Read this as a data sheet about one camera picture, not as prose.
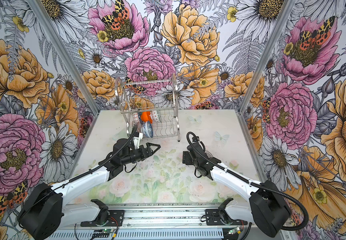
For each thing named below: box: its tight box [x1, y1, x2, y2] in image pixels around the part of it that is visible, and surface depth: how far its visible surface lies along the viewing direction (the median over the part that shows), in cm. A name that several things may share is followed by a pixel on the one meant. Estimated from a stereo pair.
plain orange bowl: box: [140, 111, 153, 124], surface depth 104 cm
